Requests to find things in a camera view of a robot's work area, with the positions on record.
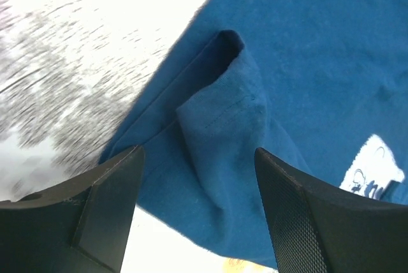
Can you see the floral table cloth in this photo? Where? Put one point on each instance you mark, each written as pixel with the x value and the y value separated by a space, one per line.
pixel 70 70

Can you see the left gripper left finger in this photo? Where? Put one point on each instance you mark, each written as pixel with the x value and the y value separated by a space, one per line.
pixel 80 225

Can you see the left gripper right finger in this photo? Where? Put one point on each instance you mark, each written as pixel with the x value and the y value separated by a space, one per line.
pixel 317 227

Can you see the dark blue t shirt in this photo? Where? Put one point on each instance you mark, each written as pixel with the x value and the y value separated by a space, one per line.
pixel 321 84

